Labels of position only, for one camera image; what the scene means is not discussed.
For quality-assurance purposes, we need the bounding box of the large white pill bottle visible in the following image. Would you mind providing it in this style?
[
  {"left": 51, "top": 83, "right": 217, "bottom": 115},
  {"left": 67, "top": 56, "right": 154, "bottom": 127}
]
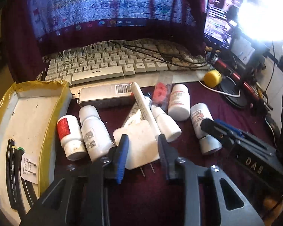
[{"left": 190, "top": 102, "right": 223, "bottom": 156}]

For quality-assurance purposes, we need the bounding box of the white charger adapter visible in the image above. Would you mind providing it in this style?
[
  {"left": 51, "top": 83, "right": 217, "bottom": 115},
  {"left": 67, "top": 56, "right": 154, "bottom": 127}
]
[{"left": 113, "top": 120, "right": 159, "bottom": 178}]

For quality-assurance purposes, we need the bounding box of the small white dropper bottle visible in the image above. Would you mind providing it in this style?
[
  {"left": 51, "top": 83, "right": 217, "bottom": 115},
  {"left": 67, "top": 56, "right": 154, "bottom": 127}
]
[{"left": 151, "top": 105, "right": 181, "bottom": 142}]

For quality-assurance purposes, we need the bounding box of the white bottle labelled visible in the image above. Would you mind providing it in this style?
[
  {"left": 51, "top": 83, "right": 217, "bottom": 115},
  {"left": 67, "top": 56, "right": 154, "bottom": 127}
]
[{"left": 168, "top": 84, "right": 190, "bottom": 121}]

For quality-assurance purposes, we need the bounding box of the red item plastic packet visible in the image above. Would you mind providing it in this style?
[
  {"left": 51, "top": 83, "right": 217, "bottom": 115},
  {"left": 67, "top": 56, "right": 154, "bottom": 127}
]
[{"left": 152, "top": 71, "right": 173, "bottom": 111}]

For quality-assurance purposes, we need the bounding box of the red label white bottle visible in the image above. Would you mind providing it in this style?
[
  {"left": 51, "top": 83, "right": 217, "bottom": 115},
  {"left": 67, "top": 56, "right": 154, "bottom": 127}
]
[{"left": 57, "top": 115, "right": 87, "bottom": 161}]

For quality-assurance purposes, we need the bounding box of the white paper tube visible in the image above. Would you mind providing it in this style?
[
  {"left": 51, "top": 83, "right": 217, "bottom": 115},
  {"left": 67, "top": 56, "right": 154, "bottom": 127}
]
[{"left": 131, "top": 82, "right": 161, "bottom": 139}]

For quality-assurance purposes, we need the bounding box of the silver red carton box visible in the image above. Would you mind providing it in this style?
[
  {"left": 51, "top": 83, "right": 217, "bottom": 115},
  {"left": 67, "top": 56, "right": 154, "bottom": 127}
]
[{"left": 77, "top": 83, "right": 135, "bottom": 109}]

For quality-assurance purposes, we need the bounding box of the black microphone stand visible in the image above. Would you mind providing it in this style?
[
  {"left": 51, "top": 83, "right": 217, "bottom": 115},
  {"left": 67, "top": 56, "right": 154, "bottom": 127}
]
[{"left": 218, "top": 49, "right": 267, "bottom": 110}]

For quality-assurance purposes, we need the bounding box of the yellow round cap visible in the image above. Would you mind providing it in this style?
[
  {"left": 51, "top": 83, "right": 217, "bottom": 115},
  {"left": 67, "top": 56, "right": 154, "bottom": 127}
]
[{"left": 203, "top": 70, "right": 222, "bottom": 88}]

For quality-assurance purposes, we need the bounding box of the small white plug adapter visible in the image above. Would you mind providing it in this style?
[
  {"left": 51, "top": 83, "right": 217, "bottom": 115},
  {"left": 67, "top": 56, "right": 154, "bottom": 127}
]
[{"left": 20, "top": 153, "right": 39, "bottom": 185}]

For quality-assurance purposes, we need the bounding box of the maroon table cloth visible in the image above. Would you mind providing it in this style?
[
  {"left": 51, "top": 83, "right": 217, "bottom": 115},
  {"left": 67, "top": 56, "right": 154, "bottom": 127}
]
[{"left": 54, "top": 82, "right": 283, "bottom": 226}]

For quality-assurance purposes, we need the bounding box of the black pen in box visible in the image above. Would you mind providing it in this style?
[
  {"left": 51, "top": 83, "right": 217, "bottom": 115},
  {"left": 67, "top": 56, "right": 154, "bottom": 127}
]
[{"left": 5, "top": 139, "right": 24, "bottom": 212}]

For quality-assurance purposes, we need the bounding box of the red microphone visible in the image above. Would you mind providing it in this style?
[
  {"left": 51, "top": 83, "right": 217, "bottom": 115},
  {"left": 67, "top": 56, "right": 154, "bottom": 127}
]
[{"left": 206, "top": 51, "right": 273, "bottom": 111}]

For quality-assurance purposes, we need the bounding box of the yellow taped white box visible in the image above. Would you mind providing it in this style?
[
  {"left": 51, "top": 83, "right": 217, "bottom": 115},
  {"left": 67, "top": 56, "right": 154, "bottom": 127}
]
[{"left": 0, "top": 80, "right": 72, "bottom": 225}]

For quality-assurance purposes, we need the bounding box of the white computer keyboard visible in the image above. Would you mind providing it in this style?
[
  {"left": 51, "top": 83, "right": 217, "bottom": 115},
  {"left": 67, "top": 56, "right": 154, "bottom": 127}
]
[{"left": 42, "top": 39, "right": 208, "bottom": 86}]

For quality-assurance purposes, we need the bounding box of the maroon cloth over monitor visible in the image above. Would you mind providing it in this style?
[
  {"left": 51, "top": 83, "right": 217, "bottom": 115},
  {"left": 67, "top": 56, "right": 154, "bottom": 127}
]
[{"left": 1, "top": 0, "right": 206, "bottom": 82}]

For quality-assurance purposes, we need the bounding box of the white cable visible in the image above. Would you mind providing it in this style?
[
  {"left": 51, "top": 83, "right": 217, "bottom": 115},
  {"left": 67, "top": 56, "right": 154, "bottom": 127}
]
[{"left": 199, "top": 81, "right": 241, "bottom": 98}]

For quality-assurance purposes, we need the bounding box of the black cable on keyboard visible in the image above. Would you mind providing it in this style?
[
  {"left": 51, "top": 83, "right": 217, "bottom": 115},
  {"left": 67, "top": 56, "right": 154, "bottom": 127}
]
[{"left": 110, "top": 40, "right": 210, "bottom": 69}]

